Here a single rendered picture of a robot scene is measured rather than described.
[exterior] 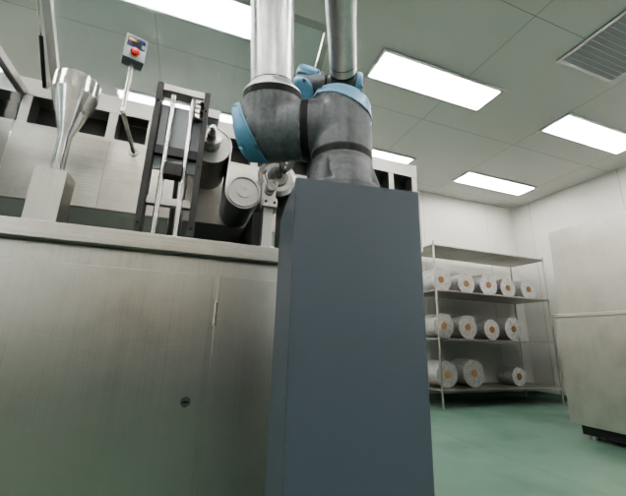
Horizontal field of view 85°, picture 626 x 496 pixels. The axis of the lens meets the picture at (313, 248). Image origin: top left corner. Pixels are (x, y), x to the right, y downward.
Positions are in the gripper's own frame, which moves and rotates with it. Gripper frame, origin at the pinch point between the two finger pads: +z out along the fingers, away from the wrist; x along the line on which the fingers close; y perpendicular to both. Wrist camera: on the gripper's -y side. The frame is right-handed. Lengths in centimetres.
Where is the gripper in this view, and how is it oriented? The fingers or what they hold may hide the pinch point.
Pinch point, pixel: (284, 171)
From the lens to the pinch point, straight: 129.7
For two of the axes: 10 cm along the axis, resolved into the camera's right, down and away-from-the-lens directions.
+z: -2.8, 8.0, 5.3
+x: -9.4, -1.2, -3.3
